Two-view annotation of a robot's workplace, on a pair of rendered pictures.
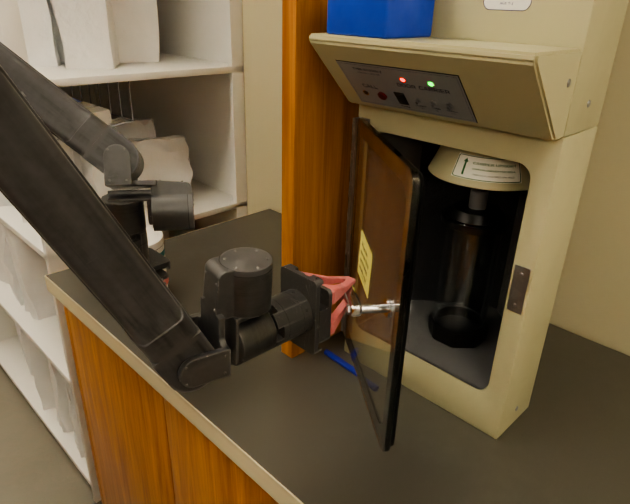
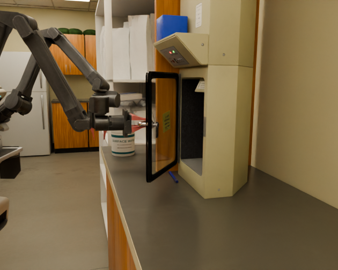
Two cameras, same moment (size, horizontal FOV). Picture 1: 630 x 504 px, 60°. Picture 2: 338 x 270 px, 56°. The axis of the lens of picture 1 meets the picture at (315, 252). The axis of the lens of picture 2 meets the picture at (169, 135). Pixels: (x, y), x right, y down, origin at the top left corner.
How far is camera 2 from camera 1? 0.82 m
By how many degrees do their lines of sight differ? 32
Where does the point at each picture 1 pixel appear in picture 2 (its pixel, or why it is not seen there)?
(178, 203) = (111, 97)
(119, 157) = (97, 81)
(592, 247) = (300, 141)
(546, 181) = (206, 81)
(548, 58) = (183, 34)
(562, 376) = (263, 193)
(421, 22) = not seen: hidden behind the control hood
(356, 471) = (142, 193)
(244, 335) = (96, 119)
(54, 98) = (86, 66)
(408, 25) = not seen: hidden behind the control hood
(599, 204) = (301, 119)
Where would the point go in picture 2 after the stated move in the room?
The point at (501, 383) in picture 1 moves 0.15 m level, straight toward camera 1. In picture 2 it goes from (204, 170) to (170, 178)
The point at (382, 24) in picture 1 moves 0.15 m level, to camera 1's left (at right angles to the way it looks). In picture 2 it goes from (162, 35) to (130, 37)
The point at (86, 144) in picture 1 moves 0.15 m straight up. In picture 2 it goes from (90, 78) to (89, 43)
